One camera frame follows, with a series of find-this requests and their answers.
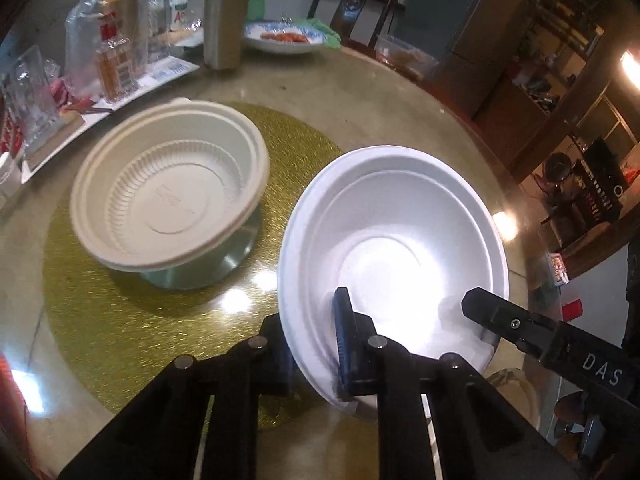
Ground green cloth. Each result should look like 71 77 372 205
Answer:
305 17 342 46

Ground small water bottle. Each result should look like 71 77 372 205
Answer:
167 0 203 33

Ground white tray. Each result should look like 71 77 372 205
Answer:
20 55 201 186

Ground steel thermos flask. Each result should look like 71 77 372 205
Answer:
202 0 251 71

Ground floor fan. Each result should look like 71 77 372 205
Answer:
542 152 576 196

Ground clear plastic container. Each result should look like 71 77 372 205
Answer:
375 34 440 81

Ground bright lamp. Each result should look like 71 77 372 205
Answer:
620 50 640 86

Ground glass pitcher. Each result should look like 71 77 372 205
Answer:
0 45 66 156

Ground large cream ribbed bowl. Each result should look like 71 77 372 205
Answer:
70 99 271 273

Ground large white bowl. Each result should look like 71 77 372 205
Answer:
277 146 510 413

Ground blue patterned plate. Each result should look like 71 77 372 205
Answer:
243 21 327 56

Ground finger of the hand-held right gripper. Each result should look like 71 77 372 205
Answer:
461 287 640 396

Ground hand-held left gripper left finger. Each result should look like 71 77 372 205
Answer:
57 312 292 480

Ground gold round mat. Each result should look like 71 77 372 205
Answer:
42 102 381 431

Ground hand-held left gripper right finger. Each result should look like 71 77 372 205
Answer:
334 287 576 480

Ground grey refrigerator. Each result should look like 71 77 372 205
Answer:
390 0 541 116

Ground wooden shelf cabinet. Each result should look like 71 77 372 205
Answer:
475 0 640 181

